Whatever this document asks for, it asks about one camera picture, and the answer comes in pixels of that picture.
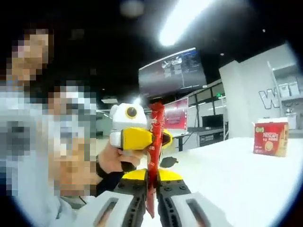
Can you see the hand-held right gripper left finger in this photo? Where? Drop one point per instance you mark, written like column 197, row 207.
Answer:
column 118, row 208

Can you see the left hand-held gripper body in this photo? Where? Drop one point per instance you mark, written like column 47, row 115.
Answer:
column 120, row 118

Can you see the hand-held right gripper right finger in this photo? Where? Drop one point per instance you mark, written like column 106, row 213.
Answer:
column 180, row 208

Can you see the red coffee pouch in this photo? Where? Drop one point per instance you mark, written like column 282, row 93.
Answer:
column 156, row 132

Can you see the red coffee box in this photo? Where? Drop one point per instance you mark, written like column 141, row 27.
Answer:
column 267, row 139

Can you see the person's left hand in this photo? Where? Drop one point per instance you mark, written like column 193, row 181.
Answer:
column 111, row 158

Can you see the white side desk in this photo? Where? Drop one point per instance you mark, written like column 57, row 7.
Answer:
column 182, row 134

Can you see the small black object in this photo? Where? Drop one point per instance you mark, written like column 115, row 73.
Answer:
column 168, row 162

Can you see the red laptop screen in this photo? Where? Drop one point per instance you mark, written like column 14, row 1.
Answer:
column 176, row 116

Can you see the black cabinet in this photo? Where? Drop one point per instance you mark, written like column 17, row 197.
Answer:
column 210, row 139

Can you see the black screen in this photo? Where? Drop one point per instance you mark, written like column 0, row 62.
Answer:
column 213, row 121

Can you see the person's grey shirt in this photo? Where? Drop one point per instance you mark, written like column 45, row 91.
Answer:
column 42, row 212

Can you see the long ceiling light strip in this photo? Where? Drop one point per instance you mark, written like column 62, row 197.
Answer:
column 180, row 26

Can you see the grey metal shelving unit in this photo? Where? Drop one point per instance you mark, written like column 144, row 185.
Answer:
column 272, row 78

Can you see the large dark wall monitor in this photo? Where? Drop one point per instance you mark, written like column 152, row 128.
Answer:
column 170, row 73

